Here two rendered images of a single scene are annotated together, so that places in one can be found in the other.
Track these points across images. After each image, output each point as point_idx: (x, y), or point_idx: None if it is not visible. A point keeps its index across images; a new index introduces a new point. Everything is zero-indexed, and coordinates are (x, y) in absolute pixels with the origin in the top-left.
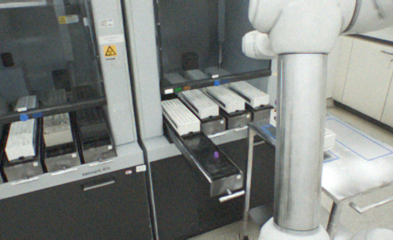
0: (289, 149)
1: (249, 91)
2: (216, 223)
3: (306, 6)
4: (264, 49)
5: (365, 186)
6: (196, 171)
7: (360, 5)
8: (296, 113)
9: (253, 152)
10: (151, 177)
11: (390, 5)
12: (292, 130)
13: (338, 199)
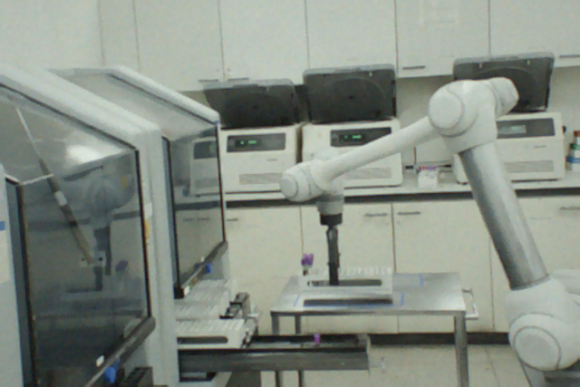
0: (513, 214)
1: (204, 285)
2: None
3: (487, 108)
4: (324, 182)
5: (457, 296)
6: (322, 365)
7: (497, 105)
8: (506, 185)
9: (248, 378)
10: None
11: (510, 103)
12: (508, 198)
13: (463, 310)
